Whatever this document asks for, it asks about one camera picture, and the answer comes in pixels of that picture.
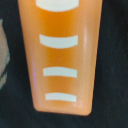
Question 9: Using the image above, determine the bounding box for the beige woven placemat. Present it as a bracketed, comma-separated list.
[0, 19, 10, 89]

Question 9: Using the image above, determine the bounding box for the yellow bread pastry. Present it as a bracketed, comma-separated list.
[18, 0, 103, 116]

